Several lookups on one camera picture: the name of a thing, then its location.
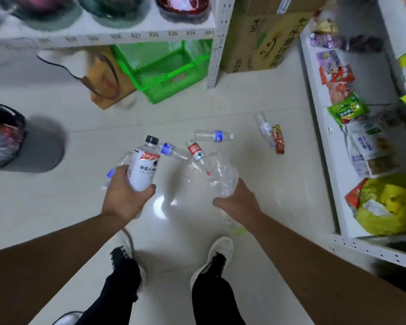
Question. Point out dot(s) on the person's right hand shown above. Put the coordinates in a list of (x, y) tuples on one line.
[(242, 206)]

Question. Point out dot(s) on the person's left hand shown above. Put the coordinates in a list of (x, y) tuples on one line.
[(120, 199)]

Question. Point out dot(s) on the person's right thumb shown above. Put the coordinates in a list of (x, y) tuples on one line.
[(222, 201)]

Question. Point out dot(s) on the person's left thumb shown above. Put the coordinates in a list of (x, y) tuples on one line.
[(146, 192)]

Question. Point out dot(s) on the clear plastic bottle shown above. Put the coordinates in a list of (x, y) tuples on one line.
[(225, 175)]

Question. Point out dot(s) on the white bottle with black cap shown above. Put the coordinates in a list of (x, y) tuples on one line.
[(143, 165)]

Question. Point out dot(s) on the clear bottle with blue label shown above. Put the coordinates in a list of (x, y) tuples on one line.
[(174, 152), (213, 135), (111, 173)]

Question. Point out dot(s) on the person's right forearm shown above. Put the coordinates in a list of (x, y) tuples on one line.
[(324, 277)]

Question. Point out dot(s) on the person's left forearm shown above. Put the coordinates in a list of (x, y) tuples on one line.
[(47, 263)]

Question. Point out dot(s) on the clear bottle with green cap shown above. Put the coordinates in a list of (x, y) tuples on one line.
[(235, 225)]

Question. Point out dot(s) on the clear bottle with red label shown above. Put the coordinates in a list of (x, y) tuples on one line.
[(197, 152)]

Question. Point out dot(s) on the person's right white shoe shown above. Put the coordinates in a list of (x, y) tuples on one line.
[(215, 257)]

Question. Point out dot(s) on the person's white shoe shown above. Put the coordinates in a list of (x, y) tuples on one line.
[(215, 257), (128, 253)]

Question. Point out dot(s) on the person's left white shoe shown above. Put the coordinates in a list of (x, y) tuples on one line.
[(128, 253)]

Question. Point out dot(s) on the red snack wrapper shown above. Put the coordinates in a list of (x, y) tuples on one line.
[(278, 140)]

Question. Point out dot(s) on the clear bottle with white label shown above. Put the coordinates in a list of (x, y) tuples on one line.
[(264, 126)]

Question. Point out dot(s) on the person's right leg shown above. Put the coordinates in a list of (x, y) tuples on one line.
[(213, 301)]

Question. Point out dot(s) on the person's leg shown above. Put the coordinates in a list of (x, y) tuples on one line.
[(213, 301), (111, 297)]

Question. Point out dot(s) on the person's left leg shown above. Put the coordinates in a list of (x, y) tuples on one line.
[(111, 297)]

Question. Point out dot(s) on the white metal shelf with snacks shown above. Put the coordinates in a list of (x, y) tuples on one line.
[(328, 159)]

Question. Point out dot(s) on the green plastic basket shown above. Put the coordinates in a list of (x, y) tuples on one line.
[(165, 72)]

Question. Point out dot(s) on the brown paper bag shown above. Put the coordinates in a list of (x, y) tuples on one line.
[(103, 77)]

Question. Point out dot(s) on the black trash bin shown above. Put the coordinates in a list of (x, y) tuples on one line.
[(3, 135)]

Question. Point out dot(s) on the green snack packet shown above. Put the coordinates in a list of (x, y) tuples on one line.
[(346, 109)]

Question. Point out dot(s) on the white blue printed packet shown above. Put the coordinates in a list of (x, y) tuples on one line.
[(368, 145)]

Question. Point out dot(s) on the pink snack packet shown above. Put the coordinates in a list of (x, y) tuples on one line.
[(340, 92)]

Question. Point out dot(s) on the white metal shelf with bowls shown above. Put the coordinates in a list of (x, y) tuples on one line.
[(121, 32)]

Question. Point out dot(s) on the yellow plastic bag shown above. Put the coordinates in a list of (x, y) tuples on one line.
[(389, 206)]

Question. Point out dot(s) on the brown cardboard box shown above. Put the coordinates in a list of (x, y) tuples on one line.
[(260, 37)]

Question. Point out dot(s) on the red orange snack packet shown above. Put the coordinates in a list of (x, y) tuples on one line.
[(336, 75)]

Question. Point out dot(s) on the purple white snack packet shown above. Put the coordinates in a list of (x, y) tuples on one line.
[(328, 59)]

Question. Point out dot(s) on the purple candy packet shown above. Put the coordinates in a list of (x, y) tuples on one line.
[(324, 40)]

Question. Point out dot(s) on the teal bowl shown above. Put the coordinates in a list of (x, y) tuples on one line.
[(110, 5)]

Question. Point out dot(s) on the red bowl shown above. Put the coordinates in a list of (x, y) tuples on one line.
[(182, 5)]

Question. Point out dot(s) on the yellow snack packet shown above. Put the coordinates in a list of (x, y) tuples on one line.
[(324, 26)]

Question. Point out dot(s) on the dark purple packet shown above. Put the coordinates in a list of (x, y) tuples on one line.
[(365, 43)]

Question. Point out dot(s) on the pink bowl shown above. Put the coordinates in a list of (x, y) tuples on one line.
[(42, 3)]

